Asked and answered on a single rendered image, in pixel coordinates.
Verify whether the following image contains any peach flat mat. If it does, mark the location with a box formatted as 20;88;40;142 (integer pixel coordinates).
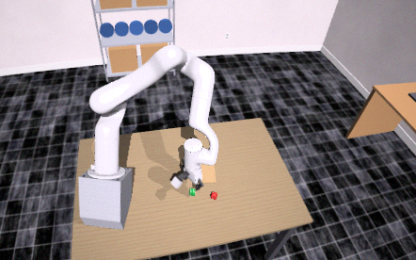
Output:
201;164;216;183

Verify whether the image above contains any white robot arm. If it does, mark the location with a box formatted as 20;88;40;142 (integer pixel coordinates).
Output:
88;44;218;179

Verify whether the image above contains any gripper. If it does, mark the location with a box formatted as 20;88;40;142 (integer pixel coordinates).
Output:
182;165;204;191

